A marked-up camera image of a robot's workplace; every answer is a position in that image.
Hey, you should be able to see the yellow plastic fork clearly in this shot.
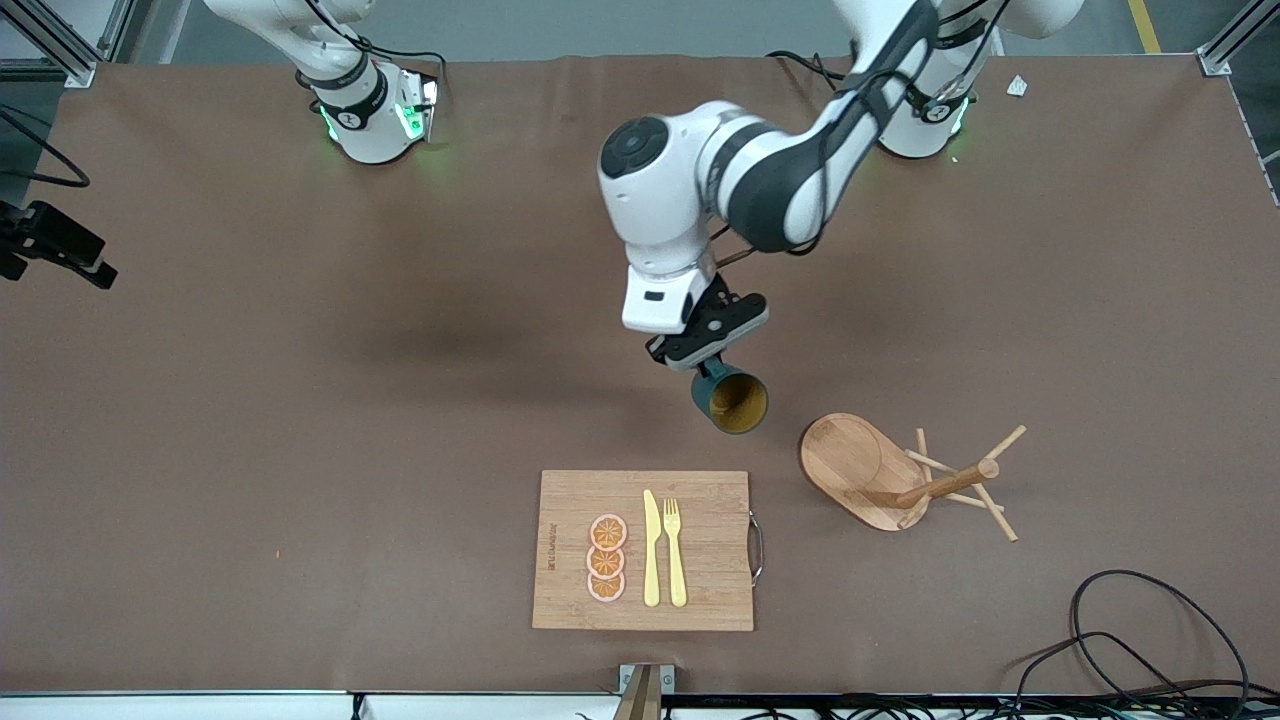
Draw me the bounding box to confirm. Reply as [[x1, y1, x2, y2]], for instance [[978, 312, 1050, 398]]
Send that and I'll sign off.
[[663, 498, 690, 609]]

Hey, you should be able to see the metal bracket with post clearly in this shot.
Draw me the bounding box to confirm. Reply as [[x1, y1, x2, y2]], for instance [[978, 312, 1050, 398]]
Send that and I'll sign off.
[[618, 662, 677, 720]]

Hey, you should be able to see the wooden mug rack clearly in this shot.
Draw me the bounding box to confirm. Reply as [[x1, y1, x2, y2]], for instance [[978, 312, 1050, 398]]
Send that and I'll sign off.
[[799, 412, 1029, 544]]

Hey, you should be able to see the table cover sheet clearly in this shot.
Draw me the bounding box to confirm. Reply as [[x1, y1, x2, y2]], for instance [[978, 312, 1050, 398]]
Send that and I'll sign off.
[[0, 50, 1280, 697]]

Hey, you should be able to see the black left arm base cable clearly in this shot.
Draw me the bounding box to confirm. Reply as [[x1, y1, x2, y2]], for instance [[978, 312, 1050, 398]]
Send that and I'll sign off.
[[765, 48, 853, 101]]

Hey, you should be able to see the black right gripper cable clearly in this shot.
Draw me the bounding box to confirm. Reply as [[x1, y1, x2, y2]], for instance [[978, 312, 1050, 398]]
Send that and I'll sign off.
[[0, 103, 92, 190]]

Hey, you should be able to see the aluminium frame post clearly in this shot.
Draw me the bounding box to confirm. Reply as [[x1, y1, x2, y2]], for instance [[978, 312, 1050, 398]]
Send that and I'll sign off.
[[1195, 0, 1280, 78], [0, 0, 138, 91]]

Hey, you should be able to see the black right arm base cable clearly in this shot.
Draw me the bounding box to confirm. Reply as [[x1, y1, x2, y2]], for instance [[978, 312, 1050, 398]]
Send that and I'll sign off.
[[300, 0, 449, 96]]

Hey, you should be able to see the black looped cable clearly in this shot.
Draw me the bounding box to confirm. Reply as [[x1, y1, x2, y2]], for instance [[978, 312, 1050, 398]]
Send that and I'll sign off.
[[1068, 569, 1253, 706]]

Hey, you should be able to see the black arm base cable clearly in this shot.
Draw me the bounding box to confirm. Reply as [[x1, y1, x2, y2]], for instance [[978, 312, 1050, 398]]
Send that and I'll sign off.
[[300, 0, 449, 96], [765, 48, 853, 101]]

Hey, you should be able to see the dark teal ribbed cup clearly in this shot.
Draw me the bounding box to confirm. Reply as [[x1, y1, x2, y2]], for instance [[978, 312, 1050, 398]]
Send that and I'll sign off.
[[689, 357, 771, 436]]

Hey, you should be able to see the black curved cable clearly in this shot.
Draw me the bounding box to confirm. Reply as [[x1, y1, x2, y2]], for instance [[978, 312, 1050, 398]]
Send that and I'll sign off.
[[1003, 629, 1216, 706]]

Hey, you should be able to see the bamboo cutting board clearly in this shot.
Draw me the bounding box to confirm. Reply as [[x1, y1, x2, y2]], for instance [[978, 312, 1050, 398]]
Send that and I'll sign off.
[[531, 470, 767, 633]]

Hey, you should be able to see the white table edge rail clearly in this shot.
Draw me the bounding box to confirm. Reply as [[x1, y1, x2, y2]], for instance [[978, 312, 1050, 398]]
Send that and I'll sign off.
[[0, 689, 623, 720]]

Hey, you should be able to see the yellow plastic knife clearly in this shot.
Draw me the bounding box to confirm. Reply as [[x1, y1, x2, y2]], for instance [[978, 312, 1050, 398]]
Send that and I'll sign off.
[[642, 489, 663, 609]]

